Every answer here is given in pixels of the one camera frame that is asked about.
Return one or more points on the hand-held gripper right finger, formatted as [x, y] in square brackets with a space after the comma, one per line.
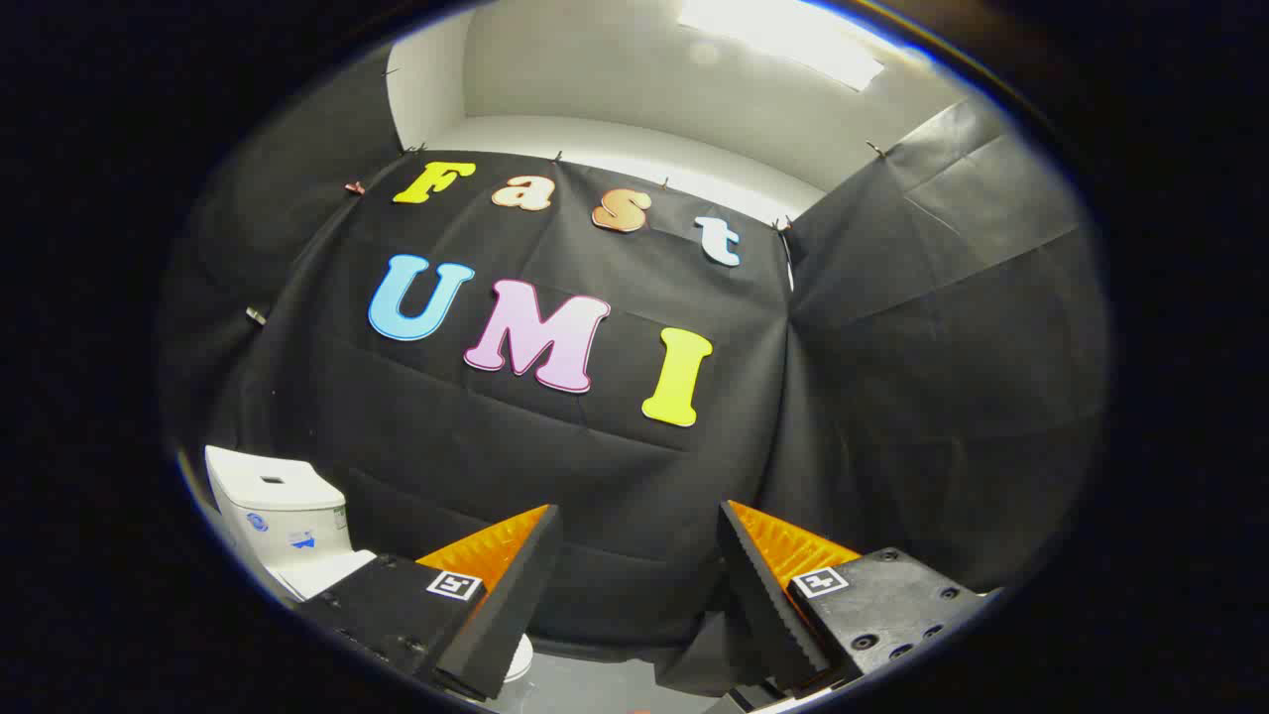
[758, 595]

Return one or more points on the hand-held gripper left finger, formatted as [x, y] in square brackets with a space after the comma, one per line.
[516, 595]

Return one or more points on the white toilet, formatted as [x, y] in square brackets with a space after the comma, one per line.
[283, 506]

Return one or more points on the black backdrop cloth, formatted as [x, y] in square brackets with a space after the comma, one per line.
[615, 466]

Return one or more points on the small metal clip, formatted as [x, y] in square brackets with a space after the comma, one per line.
[256, 315]

